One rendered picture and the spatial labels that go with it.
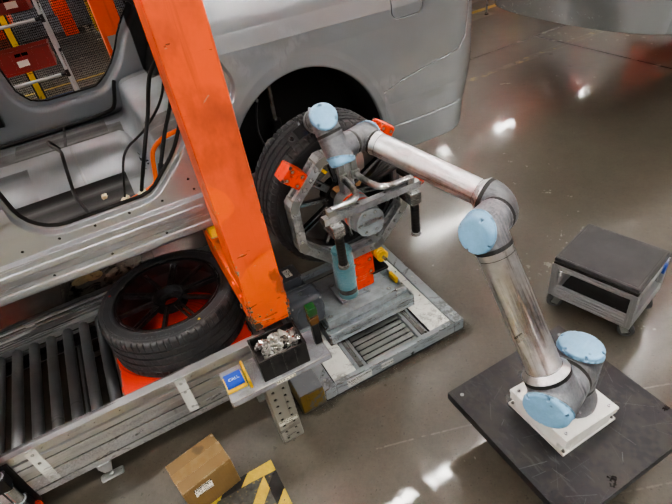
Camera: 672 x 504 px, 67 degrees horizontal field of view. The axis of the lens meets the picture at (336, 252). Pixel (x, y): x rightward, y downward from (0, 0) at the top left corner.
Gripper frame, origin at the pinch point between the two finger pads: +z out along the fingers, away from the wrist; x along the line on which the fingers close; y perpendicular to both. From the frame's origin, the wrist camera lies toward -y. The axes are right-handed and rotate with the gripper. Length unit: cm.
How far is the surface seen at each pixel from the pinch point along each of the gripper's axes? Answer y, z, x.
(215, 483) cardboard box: -112, -8, -94
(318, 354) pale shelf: -47, -11, -76
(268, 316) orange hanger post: -55, -1, -54
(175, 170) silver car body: -50, 24, 15
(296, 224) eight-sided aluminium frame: -23.7, -2.9, -29.2
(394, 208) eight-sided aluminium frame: 18, 15, -53
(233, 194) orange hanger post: -36.9, -27.1, -4.2
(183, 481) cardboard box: -119, -11, -84
